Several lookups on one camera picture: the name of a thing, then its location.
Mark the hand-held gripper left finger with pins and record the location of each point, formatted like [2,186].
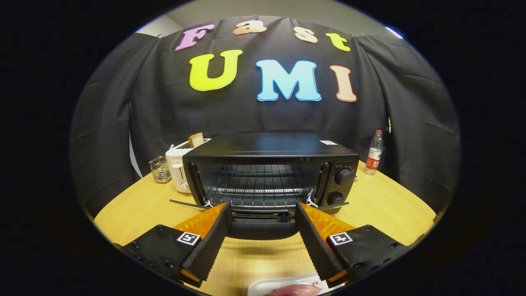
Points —
[211,246]

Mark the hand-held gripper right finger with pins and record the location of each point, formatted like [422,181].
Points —
[316,250]

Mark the pink ham slice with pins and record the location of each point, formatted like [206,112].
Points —
[296,291]

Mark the white square dish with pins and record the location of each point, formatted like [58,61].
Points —
[263,285]

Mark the black toaster oven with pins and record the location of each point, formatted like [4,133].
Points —
[267,144]

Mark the white pop-up toaster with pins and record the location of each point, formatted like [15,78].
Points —
[174,164]

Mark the brown bread slice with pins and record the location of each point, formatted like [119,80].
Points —
[196,140]

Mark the clear water bottle red label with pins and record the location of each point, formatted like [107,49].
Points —
[374,158]

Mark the black backdrop cloth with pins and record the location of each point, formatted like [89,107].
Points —
[164,107]

